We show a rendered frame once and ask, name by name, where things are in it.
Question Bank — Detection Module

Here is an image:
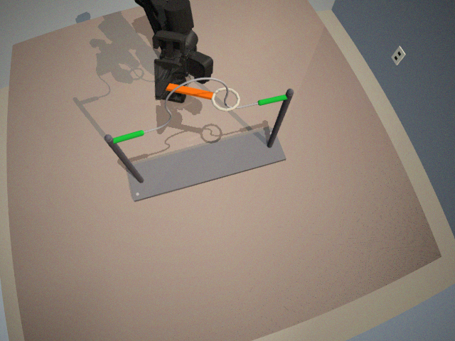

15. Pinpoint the orange bar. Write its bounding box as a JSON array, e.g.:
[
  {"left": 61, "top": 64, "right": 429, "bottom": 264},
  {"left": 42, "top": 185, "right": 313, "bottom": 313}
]
[{"left": 165, "top": 83, "right": 240, "bottom": 112}]

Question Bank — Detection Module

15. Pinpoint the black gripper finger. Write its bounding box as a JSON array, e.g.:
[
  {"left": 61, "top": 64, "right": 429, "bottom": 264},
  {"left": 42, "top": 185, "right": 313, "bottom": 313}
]
[
  {"left": 156, "top": 78, "right": 182, "bottom": 100},
  {"left": 154, "top": 59, "right": 183, "bottom": 97}
]

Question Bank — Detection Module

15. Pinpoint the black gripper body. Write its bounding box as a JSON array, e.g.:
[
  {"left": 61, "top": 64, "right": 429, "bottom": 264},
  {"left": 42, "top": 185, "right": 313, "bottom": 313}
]
[{"left": 152, "top": 31, "right": 192, "bottom": 103}]

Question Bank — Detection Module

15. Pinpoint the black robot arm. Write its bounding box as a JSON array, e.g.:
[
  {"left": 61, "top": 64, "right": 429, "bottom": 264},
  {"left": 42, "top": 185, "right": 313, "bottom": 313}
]
[{"left": 135, "top": 0, "right": 213, "bottom": 83}]

